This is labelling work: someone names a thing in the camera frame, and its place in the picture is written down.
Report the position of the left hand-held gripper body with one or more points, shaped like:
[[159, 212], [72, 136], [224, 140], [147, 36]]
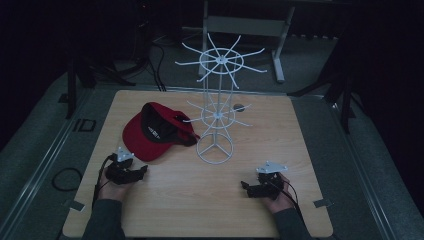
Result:
[[119, 166]]

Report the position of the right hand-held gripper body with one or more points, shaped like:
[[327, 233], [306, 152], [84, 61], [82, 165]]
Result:
[[270, 181]]

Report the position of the person's right hand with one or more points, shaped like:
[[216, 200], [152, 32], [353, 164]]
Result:
[[280, 201]]

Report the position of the person's left hand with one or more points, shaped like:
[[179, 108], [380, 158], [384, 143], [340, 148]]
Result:
[[111, 190]]

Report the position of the red baseball cap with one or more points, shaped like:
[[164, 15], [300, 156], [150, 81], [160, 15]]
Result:
[[151, 133]]

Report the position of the grey tape strip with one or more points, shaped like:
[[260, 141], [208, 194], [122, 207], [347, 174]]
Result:
[[322, 203], [76, 205]]

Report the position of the grey round table grommet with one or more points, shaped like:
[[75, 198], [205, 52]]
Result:
[[238, 107]]

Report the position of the black metal stand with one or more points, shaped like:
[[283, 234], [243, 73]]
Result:
[[346, 100], [71, 90]]

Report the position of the white metal table frame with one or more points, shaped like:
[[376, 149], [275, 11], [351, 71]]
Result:
[[246, 26]]

